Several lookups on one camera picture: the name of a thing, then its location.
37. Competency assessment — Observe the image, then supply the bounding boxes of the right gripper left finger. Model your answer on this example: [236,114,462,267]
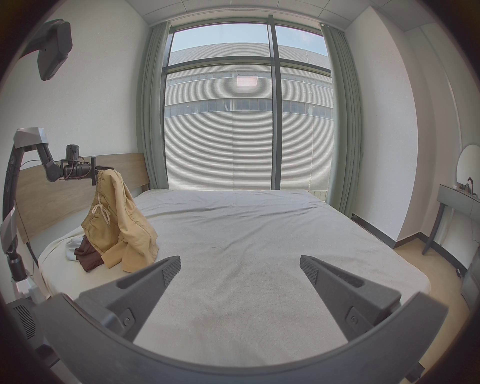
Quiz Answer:
[77,256,182,343]

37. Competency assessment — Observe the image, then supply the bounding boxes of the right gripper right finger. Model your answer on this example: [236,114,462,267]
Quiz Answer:
[299,256,403,343]

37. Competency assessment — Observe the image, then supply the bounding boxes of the tan shorts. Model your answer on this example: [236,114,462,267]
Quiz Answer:
[80,169,159,273]

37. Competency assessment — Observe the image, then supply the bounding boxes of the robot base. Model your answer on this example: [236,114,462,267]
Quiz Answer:
[2,277,49,353]

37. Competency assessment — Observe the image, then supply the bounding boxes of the bed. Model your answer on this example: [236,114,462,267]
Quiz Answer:
[15,152,432,361]

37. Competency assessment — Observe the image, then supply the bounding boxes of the brown shorts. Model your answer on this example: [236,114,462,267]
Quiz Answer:
[74,236,106,272]

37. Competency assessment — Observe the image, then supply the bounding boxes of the pale grey garment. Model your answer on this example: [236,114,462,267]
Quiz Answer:
[65,236,89,261]

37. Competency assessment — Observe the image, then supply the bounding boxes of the grey-green curtain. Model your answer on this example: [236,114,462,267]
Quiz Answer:
[136,22,171,192]
[320,22,362,214]

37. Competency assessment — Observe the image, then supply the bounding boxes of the grey dressing table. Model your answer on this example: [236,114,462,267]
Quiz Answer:
[422,183,480,271]

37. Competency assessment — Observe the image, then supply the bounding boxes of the window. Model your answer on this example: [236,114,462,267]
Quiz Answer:
[161,22,334,192]

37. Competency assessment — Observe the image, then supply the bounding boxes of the round mirror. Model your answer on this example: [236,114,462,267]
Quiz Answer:
[455,144,480,188]

